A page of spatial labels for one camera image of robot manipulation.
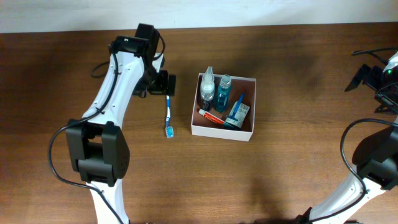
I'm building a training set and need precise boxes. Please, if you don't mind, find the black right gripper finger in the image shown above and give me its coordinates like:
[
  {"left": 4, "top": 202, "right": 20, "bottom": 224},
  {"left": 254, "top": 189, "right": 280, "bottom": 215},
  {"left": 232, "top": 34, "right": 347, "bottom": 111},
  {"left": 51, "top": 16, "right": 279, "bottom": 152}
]
[
  {"left": 345, "top": 64, "right": 371, "bottom": 92},
  {"left": 374, "top": 93, "right": 397, "bottom": 114}
]

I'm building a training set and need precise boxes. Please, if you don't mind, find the clear purple soap pump bottle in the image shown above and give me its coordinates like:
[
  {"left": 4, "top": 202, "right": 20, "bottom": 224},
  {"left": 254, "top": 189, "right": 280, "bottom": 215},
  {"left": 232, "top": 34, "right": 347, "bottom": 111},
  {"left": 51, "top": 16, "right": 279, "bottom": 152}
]
[{"left": 200, "top": 66, "right": 215, "bottom": 111}]

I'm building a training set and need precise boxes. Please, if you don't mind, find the white toothpaste tube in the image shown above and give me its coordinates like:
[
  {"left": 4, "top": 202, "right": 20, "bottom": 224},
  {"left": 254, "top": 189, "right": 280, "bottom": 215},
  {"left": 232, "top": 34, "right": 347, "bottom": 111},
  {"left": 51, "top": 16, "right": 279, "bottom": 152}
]
[{"left": 198, "top": 109, "right": 241, "bottom": 131}]

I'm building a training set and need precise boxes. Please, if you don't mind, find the blue mouthwash bottle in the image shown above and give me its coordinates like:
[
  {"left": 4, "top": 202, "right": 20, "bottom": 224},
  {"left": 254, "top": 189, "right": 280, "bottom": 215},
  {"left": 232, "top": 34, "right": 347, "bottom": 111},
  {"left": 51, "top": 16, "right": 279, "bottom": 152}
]
[{"left": 215, "top": 75, "right": 232, "bottom": 113}]

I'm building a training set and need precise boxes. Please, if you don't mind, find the blue white toothbrush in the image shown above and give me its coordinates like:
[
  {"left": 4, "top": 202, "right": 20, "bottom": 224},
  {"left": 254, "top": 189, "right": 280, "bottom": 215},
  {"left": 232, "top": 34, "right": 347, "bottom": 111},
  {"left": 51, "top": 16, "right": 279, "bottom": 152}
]
[{"left": 165, "top": 95, "right": 174, "bottom": 138}]

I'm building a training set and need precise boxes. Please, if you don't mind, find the blue disposable razor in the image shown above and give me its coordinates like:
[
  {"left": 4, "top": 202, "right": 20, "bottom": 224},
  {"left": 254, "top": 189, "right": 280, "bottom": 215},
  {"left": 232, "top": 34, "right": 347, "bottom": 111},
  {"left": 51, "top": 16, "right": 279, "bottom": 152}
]
[{"left": 226, "top": 93, "right": 245, "bottom": 123}]

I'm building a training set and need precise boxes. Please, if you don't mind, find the green white soap box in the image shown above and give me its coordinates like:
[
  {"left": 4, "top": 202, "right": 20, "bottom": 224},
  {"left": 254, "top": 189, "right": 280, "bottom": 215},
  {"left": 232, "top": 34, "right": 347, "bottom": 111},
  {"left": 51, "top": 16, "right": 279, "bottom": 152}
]
[{"left": 226, "top": 101, "right": 250, "bottom": 128}]

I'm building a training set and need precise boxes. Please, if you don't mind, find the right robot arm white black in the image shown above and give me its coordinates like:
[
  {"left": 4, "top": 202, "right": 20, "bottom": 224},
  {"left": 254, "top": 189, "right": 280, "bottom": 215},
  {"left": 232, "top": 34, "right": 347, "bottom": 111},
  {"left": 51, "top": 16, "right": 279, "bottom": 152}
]
[{"left": 294, "top": 54, "right": 397, "bottom": 224}]

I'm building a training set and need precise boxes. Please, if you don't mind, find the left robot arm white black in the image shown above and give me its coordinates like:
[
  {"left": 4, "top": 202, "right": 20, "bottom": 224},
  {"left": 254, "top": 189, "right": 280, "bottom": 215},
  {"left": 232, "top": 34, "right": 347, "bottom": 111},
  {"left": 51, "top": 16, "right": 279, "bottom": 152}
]
[{"left": 65, "top": 24, "right": 176, "bottom": 223}]

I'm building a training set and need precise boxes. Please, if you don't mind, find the white cardboard box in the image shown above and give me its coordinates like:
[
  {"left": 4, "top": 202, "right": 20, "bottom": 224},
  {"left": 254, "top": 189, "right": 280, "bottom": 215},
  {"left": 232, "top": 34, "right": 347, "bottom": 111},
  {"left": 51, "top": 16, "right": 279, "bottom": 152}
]
[{"left": 190, "top": 73, "right": 257, "bottom": 141}]

